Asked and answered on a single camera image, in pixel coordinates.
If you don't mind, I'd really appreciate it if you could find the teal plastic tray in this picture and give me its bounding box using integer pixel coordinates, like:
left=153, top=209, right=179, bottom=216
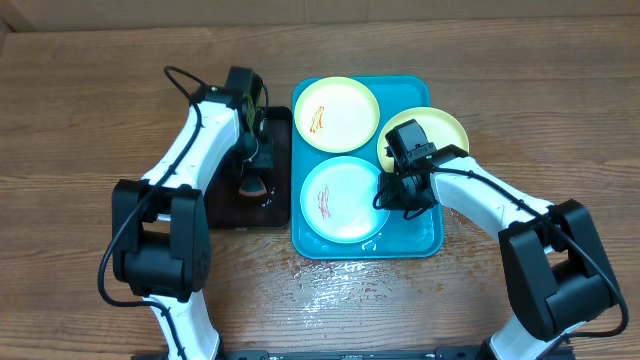
left=291, top=75, right=444, bottom=260

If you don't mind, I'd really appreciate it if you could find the light blue plate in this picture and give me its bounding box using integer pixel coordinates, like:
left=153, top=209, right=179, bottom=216
left=300, top=156, right=390, bottom=244

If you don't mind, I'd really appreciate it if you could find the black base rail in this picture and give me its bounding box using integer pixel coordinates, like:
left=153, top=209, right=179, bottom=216
left=217, top=346, right=480, bottom=360

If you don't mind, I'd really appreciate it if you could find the orange green scrub sponge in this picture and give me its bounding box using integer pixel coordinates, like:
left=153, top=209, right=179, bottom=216
left=238, top=175, right=267, bottom=197

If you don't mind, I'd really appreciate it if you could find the yellow-green plate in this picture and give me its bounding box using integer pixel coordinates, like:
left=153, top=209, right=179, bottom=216
left=293, top=77, right=380, bottom=153
left=377, top=107, right=469, bottom=172

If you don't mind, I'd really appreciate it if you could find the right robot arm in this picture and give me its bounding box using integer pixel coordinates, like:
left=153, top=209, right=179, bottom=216
left=373, top=143, right=630, bottom=359

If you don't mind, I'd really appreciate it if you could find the black rectangular tray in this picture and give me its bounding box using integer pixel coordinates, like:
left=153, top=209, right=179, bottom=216
left=205, top=106, right=293, bottom=229

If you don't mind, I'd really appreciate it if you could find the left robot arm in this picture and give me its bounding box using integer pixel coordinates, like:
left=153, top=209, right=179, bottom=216
left=98, top=85, right=273, bottom=359

